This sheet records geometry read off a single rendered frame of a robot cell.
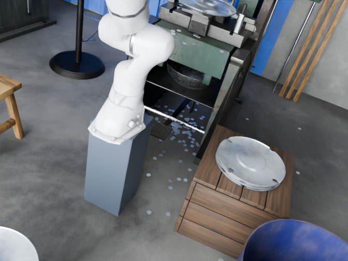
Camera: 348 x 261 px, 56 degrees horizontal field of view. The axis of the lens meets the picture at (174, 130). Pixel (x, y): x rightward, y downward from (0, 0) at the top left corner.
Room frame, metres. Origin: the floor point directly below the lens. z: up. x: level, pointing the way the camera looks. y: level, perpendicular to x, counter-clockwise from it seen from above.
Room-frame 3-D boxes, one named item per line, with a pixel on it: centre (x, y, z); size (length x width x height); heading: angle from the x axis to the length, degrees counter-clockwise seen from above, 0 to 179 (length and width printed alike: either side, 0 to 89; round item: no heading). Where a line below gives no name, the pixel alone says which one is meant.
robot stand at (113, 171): (1.00, 0.20, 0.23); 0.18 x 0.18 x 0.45; 76
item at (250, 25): (1.70, -0.18, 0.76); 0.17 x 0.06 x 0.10; 77
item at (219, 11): (1.61, 0.01, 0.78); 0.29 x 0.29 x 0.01
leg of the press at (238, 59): (1.81, -0.31, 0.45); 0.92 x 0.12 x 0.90; 167
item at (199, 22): (1.56, 0.02, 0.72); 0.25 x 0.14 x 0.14; 167
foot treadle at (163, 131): (1.60, 0.02, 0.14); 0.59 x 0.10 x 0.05; 167
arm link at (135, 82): (1.00, 0.16, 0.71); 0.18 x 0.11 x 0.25; 83
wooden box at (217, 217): (1.06, -0.34, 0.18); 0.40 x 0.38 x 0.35; 170
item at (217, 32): (1.73, -0.01, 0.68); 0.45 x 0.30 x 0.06; 77
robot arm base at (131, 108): (0.96, 0.21, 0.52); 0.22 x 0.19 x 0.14; 166
